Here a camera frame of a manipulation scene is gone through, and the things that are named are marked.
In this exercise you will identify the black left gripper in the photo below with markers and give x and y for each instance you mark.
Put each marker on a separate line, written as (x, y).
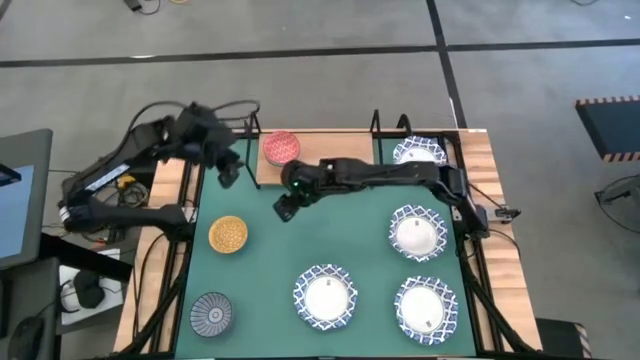
(205, 135)

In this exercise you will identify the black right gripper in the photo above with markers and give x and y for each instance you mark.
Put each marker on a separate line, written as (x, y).
(305, 180)

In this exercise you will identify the red patterned ceramic bowl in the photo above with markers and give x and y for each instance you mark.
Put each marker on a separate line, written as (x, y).
(282, 146)

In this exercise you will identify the yellow patterned ceramic bowl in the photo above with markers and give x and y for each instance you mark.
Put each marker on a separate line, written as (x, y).
(228, 234)

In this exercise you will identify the blue patterned ceramic bowl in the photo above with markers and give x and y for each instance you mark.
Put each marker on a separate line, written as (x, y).
(211, 314)

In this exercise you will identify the blue floral paper bowl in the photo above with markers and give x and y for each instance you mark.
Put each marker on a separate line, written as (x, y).
(425, 310)
(419, 147)
(325, 298)
(418, 235)

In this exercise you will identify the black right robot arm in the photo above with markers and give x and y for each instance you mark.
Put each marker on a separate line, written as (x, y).
(400, 172)

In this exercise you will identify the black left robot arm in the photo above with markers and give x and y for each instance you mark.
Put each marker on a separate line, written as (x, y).
(130, 217)

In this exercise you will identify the wooden shelf with black legs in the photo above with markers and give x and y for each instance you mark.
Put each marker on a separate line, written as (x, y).
(340, 150)

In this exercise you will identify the green table mat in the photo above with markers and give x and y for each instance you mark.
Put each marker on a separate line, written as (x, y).
(300, 240)

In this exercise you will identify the black desk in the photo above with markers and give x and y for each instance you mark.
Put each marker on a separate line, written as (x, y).
(85, 257)

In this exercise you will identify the white paper sheet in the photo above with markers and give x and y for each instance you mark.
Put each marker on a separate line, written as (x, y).
(112, 300)

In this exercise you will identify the black rounded device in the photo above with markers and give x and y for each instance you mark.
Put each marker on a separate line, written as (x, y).
(89, 295)

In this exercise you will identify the black power adapter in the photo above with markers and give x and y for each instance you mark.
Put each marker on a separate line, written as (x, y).
(132, 4)

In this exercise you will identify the grey monitor with blue screen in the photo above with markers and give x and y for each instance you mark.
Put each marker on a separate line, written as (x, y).
(25, 210)

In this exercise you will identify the black computer mouse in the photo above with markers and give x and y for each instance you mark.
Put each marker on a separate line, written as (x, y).
(26, 340)

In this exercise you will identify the black hazard-striped box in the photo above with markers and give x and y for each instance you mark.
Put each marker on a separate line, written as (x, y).
(555, 340)

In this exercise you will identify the dark hazard-striped platform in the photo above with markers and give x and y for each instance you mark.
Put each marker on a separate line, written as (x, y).
(615, 127)

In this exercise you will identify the black metal table frame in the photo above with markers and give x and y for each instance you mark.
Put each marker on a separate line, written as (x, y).
(479, 325)

